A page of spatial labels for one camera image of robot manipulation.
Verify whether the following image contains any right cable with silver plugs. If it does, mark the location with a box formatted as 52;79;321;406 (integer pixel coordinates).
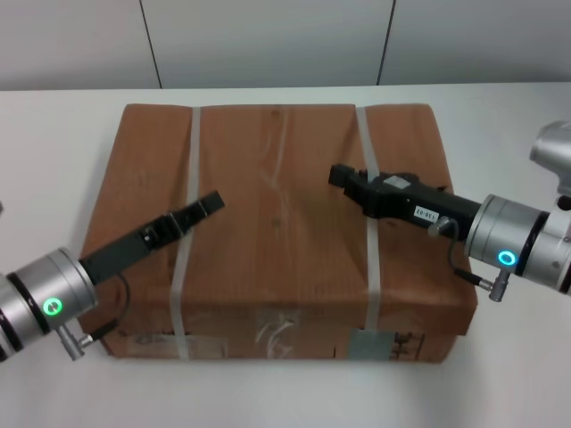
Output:
426;216;513;303

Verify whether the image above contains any white plastic packing strap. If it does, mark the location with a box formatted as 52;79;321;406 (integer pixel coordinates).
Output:
170;106;203;360
355;106;383;332

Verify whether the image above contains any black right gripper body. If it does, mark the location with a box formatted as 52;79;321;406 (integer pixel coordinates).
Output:
344;171;486;234

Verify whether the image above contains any brown cardboard box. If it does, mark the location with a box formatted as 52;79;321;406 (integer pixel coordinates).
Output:
79;103;479;365

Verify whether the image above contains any clear crumpled tape patch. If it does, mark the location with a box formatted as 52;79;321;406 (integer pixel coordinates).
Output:
254;309;301;358

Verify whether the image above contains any left cable with silver plugs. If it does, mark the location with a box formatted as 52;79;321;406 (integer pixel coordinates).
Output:
60;271;131;363

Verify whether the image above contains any grey tape patch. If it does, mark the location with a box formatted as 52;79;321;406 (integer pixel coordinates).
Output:
349;329;394;360

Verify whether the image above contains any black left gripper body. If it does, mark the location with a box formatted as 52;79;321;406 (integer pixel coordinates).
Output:
79;212;189;287

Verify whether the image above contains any cable with silver plugs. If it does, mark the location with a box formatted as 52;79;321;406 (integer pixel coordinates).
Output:
60;271;131;363
426;216;513;303

